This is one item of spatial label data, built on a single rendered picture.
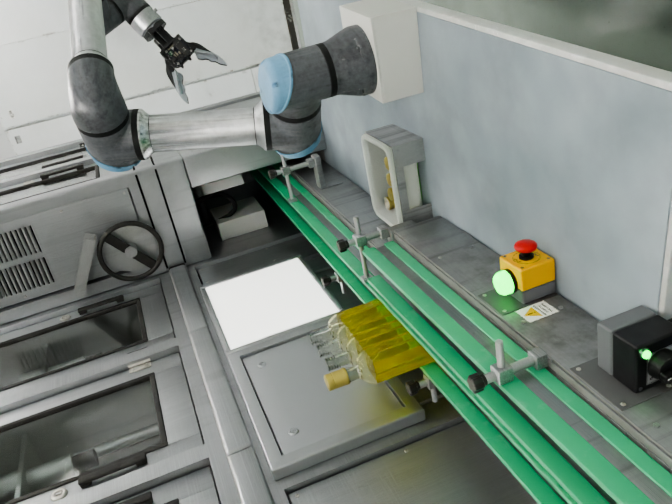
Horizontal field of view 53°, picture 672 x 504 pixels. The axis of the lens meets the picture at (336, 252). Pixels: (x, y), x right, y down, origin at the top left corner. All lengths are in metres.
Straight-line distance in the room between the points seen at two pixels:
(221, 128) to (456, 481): 0.89
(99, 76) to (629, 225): 1.07
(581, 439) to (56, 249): 1.80
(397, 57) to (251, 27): 3.65
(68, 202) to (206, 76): 2.90
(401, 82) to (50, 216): 1.29
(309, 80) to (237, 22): 3.64
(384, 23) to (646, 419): 0.90
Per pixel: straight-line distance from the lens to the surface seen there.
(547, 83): 1.12
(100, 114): 1.51
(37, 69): 4.99
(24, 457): 1.82
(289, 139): 1.54
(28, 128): 5.06
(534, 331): 1.16
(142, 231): 2.32
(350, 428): 1.44
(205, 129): 1.55
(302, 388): 1.59
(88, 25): 1.65
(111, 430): 1.76
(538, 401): 1.05
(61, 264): 2.38
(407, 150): 1.58
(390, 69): 1.47
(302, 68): 1.44
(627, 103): 0.99
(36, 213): 2.33
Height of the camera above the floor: 1.37
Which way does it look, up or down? 13 degrees down
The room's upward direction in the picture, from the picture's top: 108 degrees counter-clockwise
